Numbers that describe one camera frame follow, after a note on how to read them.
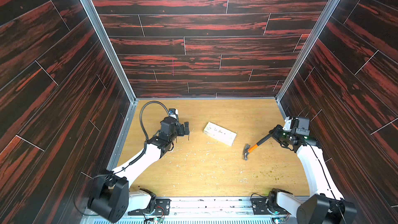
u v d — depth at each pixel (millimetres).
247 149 898
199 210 740
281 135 700
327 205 379
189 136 989
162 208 719
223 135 959
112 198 411
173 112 730
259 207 734
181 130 754
